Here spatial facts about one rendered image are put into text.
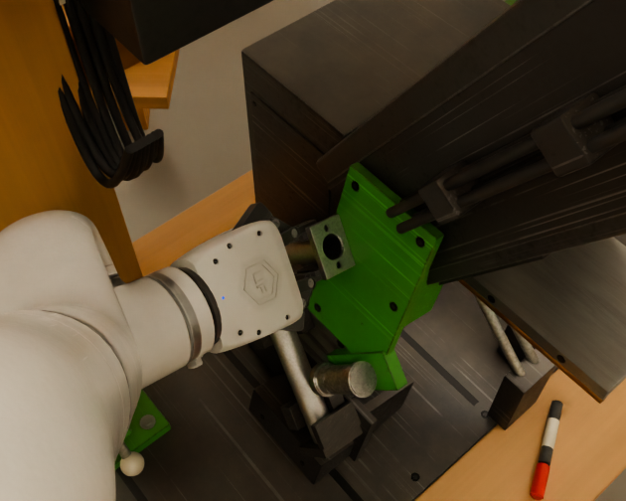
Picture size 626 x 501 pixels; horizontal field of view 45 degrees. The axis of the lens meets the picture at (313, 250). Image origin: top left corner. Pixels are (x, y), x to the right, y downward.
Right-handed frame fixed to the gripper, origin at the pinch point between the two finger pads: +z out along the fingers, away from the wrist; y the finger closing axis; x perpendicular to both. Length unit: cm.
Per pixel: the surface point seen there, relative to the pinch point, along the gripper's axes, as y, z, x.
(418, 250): -1.7, 1.9, -12.0
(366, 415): -21.7, 5.5, 6.6
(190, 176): 8, 84, 147
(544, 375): -23.6, 21.4, -7.3
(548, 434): -32.9, 23.7, -3.9
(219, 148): 14, 98, 146
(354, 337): -10.8, 3.0, 1.5
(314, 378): -14.3, -0.1, 6.4
